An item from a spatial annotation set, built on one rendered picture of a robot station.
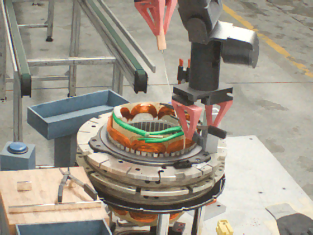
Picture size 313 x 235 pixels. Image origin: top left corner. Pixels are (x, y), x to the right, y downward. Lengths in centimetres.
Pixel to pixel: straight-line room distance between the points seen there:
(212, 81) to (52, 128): 47
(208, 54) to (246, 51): 7
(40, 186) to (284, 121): 328
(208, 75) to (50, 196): 37
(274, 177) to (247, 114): 244
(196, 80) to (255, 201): 70
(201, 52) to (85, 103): 56
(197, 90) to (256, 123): 309
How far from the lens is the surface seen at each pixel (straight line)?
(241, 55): 124
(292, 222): 180
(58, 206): 124
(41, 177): 135
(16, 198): 128
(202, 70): 127
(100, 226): 124
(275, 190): 198
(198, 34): 122
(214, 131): 134
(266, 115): 452
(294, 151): 407
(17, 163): 151
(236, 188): 197
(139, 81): 280
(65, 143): 169
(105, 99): 179
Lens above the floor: 173
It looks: 23 degrees down
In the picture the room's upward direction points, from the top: 5 degrees clockwise
